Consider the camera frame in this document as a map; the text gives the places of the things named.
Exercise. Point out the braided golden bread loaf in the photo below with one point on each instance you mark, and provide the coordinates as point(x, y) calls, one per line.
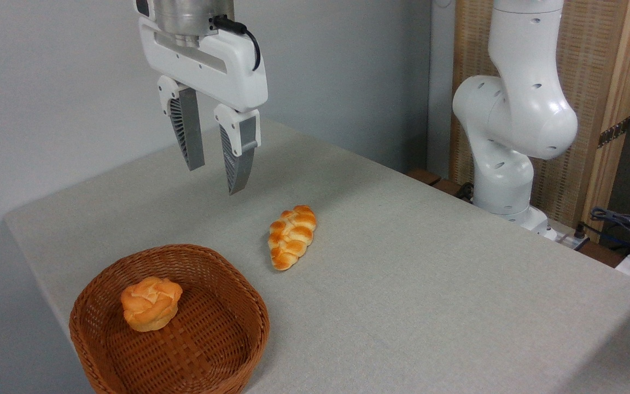
point(292, 238)

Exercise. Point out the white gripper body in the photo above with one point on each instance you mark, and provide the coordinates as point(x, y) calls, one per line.
point(222, 71)

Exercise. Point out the brown wicker basket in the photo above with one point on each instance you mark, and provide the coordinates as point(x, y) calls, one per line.
point(205, 345)

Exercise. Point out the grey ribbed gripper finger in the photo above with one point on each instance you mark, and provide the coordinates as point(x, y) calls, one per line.
point(241, 161)
point(190, 131)

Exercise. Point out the dark metal screen hinge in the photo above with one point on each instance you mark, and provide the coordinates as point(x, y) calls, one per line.
point(614, 132)

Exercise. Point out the round golden bread roll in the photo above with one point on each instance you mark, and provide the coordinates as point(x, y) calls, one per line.
point(151, 303)

